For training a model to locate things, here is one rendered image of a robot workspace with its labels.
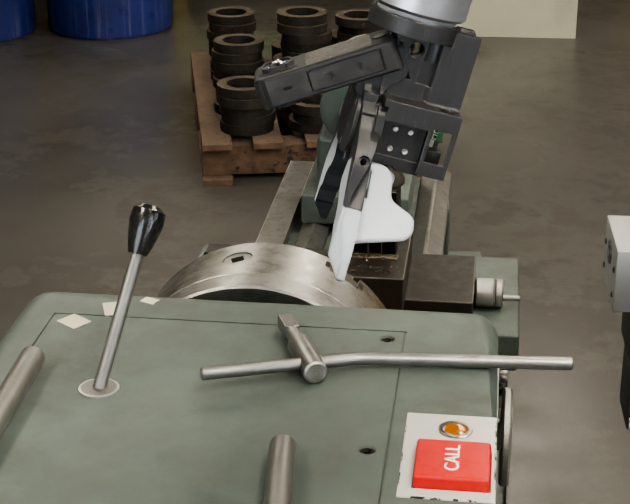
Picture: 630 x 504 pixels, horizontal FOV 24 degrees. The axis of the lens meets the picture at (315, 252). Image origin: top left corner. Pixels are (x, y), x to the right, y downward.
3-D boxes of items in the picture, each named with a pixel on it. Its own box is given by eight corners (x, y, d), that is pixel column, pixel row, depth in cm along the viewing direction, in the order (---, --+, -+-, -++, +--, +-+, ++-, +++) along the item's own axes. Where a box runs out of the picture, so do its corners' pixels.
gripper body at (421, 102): (441, 191, 112) (488, 41, 108) (334, 165, 111) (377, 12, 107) (426, 162, 119) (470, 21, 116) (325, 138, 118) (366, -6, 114)
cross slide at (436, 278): (471, 330, 215) (473, 303, 214) (186, 315, 220) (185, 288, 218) (474, 281, 232) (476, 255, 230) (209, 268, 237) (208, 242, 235)
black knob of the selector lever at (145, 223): (160, 263, 129) (158, 213, 127) (124, 261, 129) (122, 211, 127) (170, 246, 133) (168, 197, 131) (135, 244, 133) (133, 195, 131)
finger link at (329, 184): (375, 230, 125) (408, 168, 117) (309, 215, 124) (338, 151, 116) (377, 201, 127) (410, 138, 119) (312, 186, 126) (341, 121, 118)
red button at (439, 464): (489, 502, 113) (490, 479, 112) (412, 497, 114) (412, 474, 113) (490, 462, 119) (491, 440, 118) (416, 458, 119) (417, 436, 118)
